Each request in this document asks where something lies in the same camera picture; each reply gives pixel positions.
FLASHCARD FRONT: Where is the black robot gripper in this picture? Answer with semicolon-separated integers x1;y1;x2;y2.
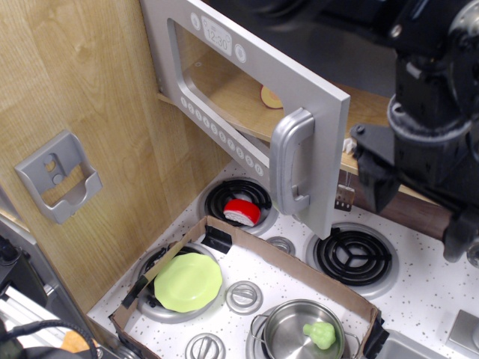
350;95;472;213

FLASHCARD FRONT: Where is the grey toy microwave door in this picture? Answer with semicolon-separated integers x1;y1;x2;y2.
139;0;352;240

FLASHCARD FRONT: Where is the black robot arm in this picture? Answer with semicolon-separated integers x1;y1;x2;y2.
350;1;478;212

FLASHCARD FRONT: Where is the hanging steel spatula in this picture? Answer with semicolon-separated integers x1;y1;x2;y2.
335;172;356;212

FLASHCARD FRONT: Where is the back right black burner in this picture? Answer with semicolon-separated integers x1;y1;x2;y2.
307;222;394;289

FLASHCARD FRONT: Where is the black burner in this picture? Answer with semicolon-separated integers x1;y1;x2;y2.
204;179;272;220
307;222;394;289
138;245;177;310

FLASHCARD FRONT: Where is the grey stove knob middle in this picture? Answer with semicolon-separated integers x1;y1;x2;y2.
266;236;296;256

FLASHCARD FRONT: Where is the grey stove knob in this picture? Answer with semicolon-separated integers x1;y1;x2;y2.
225;280;263;316
266;236;296;256
185;333;226;359

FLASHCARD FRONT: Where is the brown cardboard barrier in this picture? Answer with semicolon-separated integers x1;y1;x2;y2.
110;216;388;358

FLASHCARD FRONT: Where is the red yellow toy food slice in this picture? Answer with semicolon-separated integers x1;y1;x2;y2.
260;85;283;109

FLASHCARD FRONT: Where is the red toy cheese wedge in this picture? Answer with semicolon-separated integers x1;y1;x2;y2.
223;199;261;227

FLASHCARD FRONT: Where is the back left black burner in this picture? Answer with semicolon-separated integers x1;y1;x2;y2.
204;179;272;220

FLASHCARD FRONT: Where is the green toy broccoli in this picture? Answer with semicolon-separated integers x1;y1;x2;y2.
302;322;336;350

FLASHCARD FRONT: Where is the steel toy sink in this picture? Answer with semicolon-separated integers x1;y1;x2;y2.
376;331;446;359

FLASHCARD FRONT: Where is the steel toy pot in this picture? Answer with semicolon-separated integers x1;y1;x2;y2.
245;299;361;358

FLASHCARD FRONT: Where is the grey stove knob centre front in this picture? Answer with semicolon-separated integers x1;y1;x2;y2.
225;280;263;316

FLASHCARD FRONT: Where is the light green plastic plate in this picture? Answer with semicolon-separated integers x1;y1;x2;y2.
153;253;223;313

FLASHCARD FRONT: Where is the grey stove knob bottom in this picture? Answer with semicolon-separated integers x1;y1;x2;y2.
185;333;226;359

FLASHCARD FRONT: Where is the front left black burner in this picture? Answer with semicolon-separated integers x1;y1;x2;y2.
138;245;177;310

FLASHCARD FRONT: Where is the grey wall phone holder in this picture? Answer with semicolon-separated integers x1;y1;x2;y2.
14;130;103;224

